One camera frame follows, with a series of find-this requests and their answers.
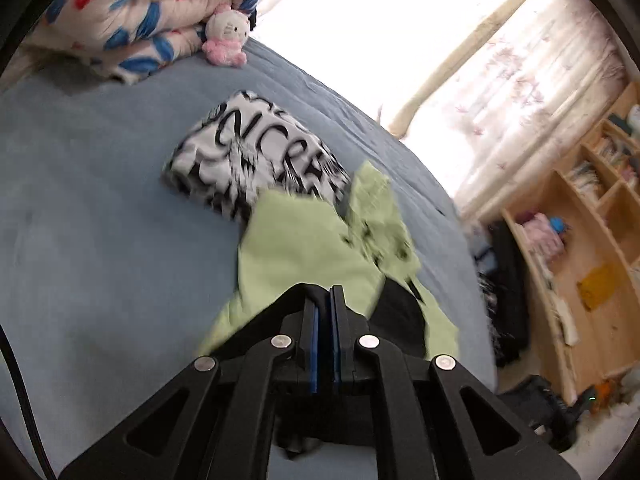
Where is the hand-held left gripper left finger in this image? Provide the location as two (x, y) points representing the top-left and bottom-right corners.
(57, 284), (329, 480)

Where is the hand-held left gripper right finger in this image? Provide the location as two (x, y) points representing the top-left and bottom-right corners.
(330, 285), (577, 480)

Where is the green and black hooded jacket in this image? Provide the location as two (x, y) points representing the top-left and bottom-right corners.
(195, 160), (462, 362)

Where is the black and white patterned cloth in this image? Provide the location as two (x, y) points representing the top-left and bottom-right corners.
(465, 220), (502, 357)

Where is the black bag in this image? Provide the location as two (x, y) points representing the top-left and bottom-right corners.
(487, 220), (532, 367)

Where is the black and white printed garment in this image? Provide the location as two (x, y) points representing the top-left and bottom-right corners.
(161, 90), (354, 224)

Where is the black floor appliance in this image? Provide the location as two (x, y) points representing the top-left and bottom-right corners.
(500, 374), (599, 454)

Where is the stack of papers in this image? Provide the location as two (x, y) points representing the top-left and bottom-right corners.
(545, 265), (582, 347)

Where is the blue bed sheet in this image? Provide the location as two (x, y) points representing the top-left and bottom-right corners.
(0, 35), (501, 480)

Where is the wooden shelf unit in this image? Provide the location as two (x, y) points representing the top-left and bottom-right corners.
(495, 80), (640, 407)

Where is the yellow cloth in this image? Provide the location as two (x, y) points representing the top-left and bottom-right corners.
(577, 262), (624, 311)

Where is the row of books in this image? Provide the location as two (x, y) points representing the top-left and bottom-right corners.
(565, 160), (604, 201)

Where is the sheer floral curtain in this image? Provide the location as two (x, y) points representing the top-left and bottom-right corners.
(390, 0), (632, 212)

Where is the pink and white plush cat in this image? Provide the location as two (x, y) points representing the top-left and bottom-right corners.
(201, 4), (251, 67)

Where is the floral quilt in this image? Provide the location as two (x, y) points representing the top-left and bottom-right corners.
(22, 0), (266, 86)

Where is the black cable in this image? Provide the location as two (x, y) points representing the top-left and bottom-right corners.
(0, 325), (57, 480)

